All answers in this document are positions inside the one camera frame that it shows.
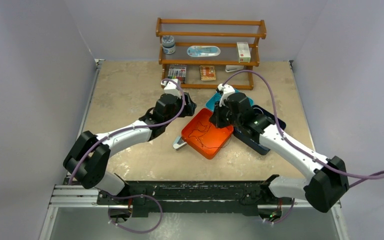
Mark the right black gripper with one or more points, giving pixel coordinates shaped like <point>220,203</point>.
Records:
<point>216,118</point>

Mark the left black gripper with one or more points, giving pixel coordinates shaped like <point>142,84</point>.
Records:
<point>189,107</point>

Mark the light blue tray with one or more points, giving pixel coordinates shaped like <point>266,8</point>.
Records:
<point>210,104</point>

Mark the orange tray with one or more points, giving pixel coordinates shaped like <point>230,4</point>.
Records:
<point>203,136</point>

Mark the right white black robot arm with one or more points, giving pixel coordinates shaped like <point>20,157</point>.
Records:
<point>322,185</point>

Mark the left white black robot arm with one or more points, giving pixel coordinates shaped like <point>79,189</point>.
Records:
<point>88,158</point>

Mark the marker pen pack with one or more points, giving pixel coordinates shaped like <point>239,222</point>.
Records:
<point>177,71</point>

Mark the orange snack packet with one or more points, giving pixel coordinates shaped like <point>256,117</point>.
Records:
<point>207,73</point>

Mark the dark blue tray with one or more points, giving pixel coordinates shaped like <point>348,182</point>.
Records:
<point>260,149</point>

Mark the blue oval blister pack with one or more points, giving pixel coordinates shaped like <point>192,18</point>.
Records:
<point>200,51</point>

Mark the wooden shelf rack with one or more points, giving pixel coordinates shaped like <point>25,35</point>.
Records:
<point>221,33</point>

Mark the white blue jar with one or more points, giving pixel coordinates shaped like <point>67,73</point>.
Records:
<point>168,44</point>

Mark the white red small box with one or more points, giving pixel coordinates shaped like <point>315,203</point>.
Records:
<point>243,52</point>

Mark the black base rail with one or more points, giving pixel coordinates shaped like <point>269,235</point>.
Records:
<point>140,198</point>

